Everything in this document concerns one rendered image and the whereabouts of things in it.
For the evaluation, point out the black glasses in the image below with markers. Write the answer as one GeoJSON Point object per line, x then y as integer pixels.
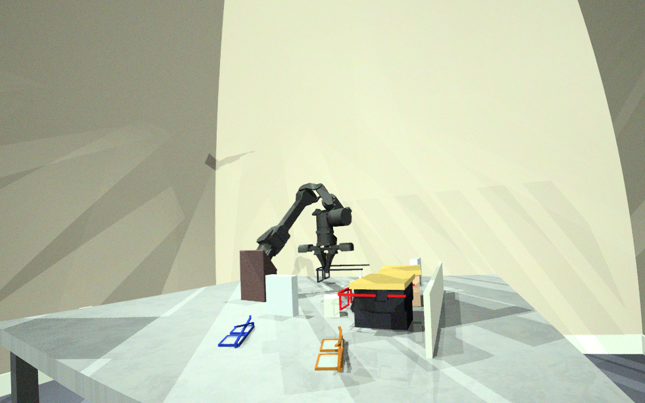
{"type": "Point", "coordinates": [322, 274]}

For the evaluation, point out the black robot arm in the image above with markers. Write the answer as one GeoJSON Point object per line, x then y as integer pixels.
{"type": "Point", "coordinates": [335, 215]}

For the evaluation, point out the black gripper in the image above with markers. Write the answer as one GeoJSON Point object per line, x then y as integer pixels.
{"type": "Point", "coordinates": [325, 237]}

